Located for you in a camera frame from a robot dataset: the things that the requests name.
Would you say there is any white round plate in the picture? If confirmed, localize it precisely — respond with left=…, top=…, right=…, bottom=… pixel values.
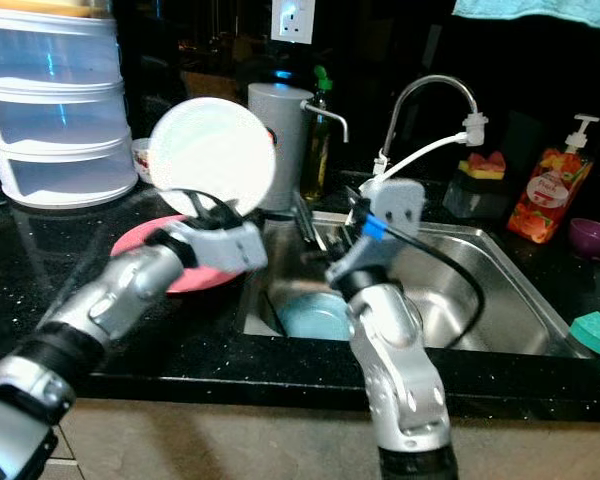
left=148, top=97, right=278, bottom=218

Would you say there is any green-capped oil bottle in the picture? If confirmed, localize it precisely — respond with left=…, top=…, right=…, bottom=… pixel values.
left=300, top=66, right=333, bottom=201

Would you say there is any pink round plate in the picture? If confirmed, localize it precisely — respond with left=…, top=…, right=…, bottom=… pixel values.
left=110, top=215, right=241, bottom=294

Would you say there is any white printed mug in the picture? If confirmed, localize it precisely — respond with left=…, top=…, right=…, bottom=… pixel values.
left=130, top=138, right=156, bottom=182

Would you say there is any light blue plate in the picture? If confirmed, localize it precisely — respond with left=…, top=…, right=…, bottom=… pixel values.
left=278, top=292, right=353, bottom=341

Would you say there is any grey water filter canister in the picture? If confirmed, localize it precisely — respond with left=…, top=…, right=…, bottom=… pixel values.
left=248, top=83, right=349, bottom=213

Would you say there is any black sponge holder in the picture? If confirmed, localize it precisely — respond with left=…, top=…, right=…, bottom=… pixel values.
left=443, top=170, right=513, bottom=219

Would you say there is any yellow and red sponge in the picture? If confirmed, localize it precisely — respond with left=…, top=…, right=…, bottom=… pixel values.
left=460, top=150, right=509, bottom=181

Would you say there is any chrome gooseneck faucet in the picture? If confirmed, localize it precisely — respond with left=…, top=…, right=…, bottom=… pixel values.
left=375, top=75, right=481, bottom=181

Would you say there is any white three-tier plastic rack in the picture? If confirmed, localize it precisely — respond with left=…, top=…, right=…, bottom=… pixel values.
left=0, top=5, right=138, bottom=209

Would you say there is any stainless steel sink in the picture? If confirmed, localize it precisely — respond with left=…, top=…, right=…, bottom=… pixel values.
left=240, top=210, right=596, bottom=359

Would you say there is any orange pump soap bottle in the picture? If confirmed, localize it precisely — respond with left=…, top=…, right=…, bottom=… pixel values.
left=507, top=114, right=600, bottom=245

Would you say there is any purple bowl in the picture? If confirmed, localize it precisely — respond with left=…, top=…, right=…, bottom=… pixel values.
left=568, top=217, right=600, bottom=263

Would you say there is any yellow plate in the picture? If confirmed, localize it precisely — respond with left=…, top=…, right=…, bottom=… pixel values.
left=0, top=0, right=111, bottom=18

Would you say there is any green sponge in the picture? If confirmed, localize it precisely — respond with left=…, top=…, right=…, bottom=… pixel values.
left=568, top=311, right=600, bottom=366

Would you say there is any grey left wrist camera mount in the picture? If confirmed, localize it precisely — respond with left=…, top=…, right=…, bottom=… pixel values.
left=202, top=218, right=270, bottom=277

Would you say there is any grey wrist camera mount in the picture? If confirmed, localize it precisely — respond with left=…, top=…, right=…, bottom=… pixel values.
left=202, top=218, right=270, bottom=277
left=325, top=178, right=427, bottom=286

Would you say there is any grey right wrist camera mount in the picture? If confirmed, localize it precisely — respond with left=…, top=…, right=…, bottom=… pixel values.
left=325, top=178, right=427, bottom=286

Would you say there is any white faucet hose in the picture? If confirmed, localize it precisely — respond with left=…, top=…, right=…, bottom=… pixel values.
left=370, top=112, right=491, bottom=187

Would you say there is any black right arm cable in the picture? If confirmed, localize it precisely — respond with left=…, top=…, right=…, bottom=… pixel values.
left=370, top=215, right=486, bottom=351

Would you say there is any white wall socket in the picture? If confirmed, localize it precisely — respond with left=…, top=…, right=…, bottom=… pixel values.
left=270, top=0, right=316, bottom=45

